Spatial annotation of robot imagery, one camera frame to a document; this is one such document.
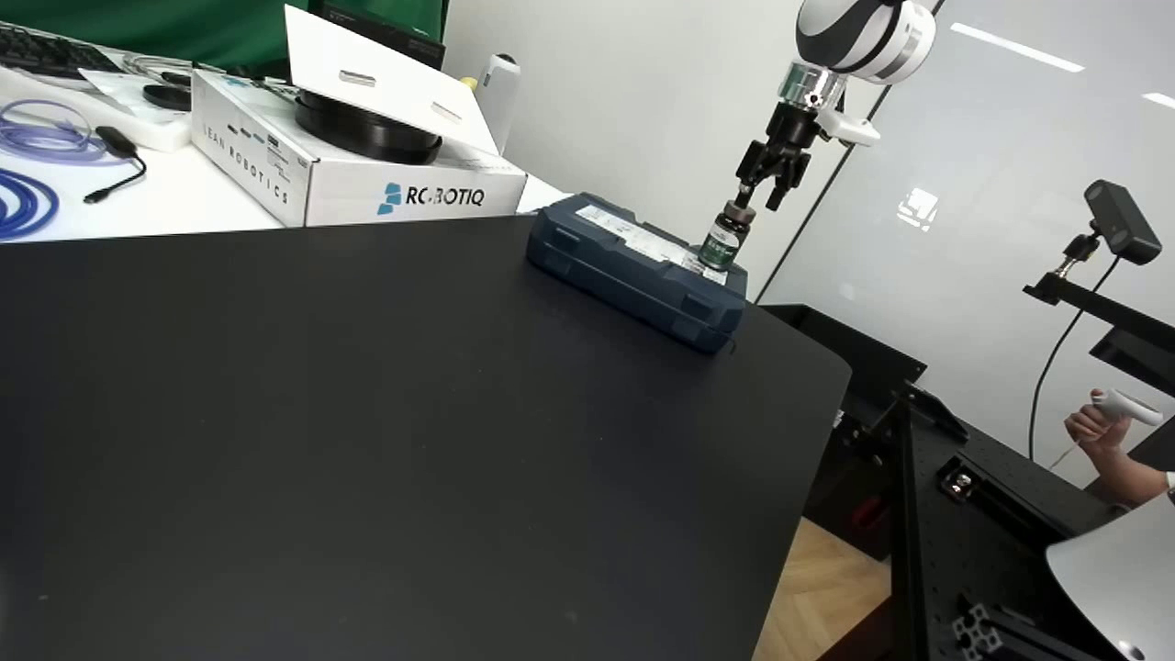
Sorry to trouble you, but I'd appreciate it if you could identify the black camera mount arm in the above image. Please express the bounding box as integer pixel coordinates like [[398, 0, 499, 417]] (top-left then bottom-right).
[[1024, 233, 1175, 395]]

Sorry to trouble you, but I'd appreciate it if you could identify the person's forearm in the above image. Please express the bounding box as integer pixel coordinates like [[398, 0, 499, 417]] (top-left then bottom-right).
[[1097, 446, 1175, 510]]

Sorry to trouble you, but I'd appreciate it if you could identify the green bottle with brown cap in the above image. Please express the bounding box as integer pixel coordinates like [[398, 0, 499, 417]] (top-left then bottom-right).
[[693, 198, 753, 277]]

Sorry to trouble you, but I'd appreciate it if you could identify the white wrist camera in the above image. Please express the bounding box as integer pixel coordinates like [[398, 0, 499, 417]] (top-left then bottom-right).
[[814, 99, 884, 153]]

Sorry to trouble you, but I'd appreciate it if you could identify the white handheld controller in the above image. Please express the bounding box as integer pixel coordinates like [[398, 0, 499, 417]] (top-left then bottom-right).
[[1092, 387, 1168, 431]]

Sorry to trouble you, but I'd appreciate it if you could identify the black aluminium frame table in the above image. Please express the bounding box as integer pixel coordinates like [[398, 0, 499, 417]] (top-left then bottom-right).
[[765, 302, 1131, 661]]

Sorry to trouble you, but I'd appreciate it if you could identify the black camera on mount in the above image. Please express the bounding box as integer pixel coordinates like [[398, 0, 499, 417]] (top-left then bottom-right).
[[1081, 177, 1168, 268]]

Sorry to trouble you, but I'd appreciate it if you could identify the green cloth backdrop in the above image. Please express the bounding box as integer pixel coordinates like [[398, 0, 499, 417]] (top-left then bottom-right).
[[0, 0, 450, 78]]

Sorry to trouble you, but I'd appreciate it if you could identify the black dongle with cable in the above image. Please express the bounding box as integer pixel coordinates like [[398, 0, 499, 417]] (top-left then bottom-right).
[[82, 122, 154, 209]]

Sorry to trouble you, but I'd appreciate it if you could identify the white Robotiq cardboard box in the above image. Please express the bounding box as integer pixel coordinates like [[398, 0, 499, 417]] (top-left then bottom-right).
[[188, 65, 534, 233]]

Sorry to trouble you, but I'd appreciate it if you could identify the blue plastic case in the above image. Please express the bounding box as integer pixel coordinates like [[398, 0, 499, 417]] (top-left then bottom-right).
[[525, 192, 753, 360]]

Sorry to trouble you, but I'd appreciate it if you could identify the black keyboard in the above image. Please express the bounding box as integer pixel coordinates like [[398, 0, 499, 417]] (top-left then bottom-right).
[[0, 23, 125, 84]]

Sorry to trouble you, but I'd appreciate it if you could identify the pale blue coiled cable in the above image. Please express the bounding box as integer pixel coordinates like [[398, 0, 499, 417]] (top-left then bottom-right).
[[0, 92, 105, 165]]

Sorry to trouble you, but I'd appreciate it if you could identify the white curved chair back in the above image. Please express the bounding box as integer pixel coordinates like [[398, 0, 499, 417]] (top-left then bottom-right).
[[1043, 492, 1175, 661]]

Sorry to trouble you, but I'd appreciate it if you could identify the person's hand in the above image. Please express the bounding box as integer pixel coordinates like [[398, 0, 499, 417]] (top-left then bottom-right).
[[1060, 392, 1133, 476]]

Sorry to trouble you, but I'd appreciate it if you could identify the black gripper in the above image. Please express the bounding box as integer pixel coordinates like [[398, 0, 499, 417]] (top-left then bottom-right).
[[732, 102, 821, 226]]

